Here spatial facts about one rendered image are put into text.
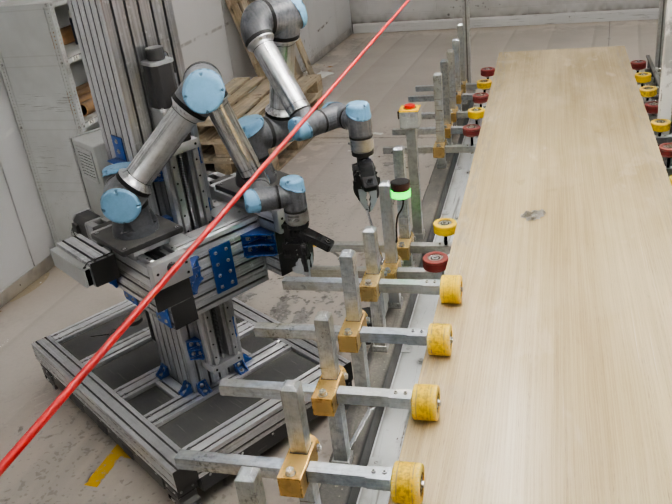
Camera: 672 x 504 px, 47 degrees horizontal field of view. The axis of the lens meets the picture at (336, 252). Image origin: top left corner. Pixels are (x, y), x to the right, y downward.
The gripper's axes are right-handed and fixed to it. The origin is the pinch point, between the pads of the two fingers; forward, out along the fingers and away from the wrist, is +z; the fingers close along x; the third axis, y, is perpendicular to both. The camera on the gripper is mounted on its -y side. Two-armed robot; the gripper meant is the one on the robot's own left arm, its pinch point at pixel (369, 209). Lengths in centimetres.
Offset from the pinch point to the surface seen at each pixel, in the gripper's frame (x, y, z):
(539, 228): -54, -10, 11
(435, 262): -16.1, -23.8, 10.1
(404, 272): -7.0, -18.4, 15.1
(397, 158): -12.3, 10.9, -11.7
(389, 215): -4.6, -13.1, -3.0
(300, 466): 31, -111, 2
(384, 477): 15, -116, 3
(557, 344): -36, -74, 10
